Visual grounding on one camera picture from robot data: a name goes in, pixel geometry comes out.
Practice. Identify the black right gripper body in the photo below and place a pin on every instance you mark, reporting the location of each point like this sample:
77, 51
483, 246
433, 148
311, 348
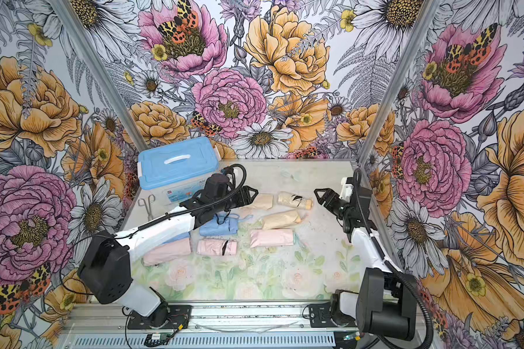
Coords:
345, 210

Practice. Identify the beige umbrella sleeve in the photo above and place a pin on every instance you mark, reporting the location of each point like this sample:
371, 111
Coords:
262, 201

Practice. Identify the pink umbrella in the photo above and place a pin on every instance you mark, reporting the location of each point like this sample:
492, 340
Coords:
216, 247
271, 238

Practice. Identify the beige umbrella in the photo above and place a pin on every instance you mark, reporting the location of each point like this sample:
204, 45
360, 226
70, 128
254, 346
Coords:
281, 220
294, 201

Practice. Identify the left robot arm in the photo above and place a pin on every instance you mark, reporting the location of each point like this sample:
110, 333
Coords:
106, 266

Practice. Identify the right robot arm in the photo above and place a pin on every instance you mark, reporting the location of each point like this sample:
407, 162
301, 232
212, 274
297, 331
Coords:
384, 305

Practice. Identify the blue lidded plastic storage box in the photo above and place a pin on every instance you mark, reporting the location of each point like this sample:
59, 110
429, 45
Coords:
173, 173

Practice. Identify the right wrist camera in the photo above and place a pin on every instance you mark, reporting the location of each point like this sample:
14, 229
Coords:
347, 188

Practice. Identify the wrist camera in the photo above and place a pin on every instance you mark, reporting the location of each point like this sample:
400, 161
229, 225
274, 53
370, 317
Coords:
216, 186
347, 188

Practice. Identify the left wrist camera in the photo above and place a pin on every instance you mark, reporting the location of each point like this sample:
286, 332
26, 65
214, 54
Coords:
216, 186

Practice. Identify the metal wire tongs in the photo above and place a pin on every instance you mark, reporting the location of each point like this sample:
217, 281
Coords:
147, 204

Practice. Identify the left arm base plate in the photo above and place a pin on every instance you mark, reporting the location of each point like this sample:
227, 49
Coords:
165, 317

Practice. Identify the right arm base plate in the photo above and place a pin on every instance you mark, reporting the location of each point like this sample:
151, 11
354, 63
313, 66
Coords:
320, 315

